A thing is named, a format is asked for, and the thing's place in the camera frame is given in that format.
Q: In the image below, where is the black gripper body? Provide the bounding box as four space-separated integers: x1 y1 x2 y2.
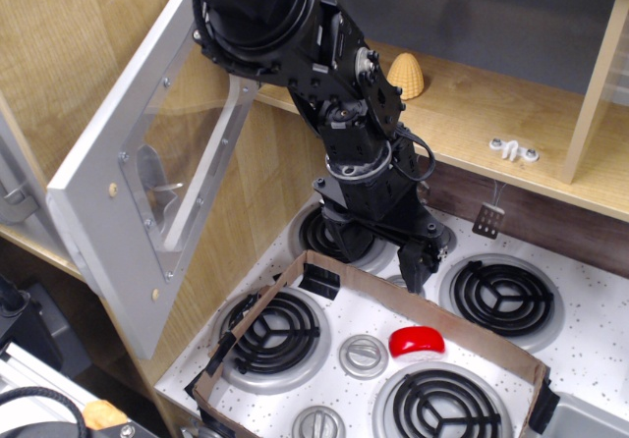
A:
314 170 445 256

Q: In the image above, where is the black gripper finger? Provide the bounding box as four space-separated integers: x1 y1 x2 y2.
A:
398 241 445 294
322 211 375 261

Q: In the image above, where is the grey toy microwave door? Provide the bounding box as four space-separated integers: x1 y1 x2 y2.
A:
46 0 258 359

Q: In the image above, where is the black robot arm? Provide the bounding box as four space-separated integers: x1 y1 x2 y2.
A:
193 0 451 294

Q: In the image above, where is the small grey centre knob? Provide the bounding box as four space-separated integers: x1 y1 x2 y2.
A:
386 275 407 289

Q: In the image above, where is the grey back stove knob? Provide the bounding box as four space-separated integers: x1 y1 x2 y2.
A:
433 225 457 260

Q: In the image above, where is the grey stove knob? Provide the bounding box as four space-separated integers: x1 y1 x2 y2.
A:
433 225 457 260
338 334 388 380
292 406 346 438

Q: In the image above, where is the back left stove burner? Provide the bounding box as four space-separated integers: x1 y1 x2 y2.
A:
288 195 397 274

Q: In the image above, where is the stove burner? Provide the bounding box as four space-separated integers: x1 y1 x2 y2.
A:
222 288 331 395
372 361 514 438
288 195 397 274
438 253 565 354

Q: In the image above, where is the hanging toy spatula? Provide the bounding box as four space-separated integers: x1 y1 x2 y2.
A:
472 181 507 240

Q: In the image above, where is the red toy cheese wheel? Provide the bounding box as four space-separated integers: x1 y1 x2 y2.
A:
388 326 446 360

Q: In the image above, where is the back right stove burner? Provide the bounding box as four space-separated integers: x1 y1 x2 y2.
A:
438 253 565 354

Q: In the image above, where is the grey middle stove knob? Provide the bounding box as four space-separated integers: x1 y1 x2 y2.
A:
338 334 388 380

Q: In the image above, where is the front left stove burner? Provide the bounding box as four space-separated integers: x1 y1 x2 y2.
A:
222 288 331 395

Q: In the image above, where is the yellow toy corn cob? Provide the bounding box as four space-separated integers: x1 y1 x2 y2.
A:
387 52 426 101

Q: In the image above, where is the white door latch clip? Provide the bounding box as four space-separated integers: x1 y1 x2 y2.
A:
488 137 540 163

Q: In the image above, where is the front right stove burner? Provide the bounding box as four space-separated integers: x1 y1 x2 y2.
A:
372 361 514 438

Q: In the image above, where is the grey front stove knob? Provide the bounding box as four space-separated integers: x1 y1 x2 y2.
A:
292 406 346 438

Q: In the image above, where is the grey toy sink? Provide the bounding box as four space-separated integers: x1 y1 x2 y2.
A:
542 393 629 438

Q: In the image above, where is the brown cardboard fence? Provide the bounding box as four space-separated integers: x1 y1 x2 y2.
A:
187 251 548 437

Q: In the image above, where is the orange object at bottom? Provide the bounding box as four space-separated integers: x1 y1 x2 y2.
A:
82 400 129 430

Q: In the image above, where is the black box at left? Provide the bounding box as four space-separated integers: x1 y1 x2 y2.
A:
1 277 91 378

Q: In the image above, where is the grey wall phone holder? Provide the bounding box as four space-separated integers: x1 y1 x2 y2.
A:
137 143 184 223

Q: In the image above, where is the grey fridge door handle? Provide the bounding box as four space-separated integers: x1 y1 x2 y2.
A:
1 112 48 243

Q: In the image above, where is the black braided cable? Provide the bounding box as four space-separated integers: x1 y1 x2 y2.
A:
0 386 88 438

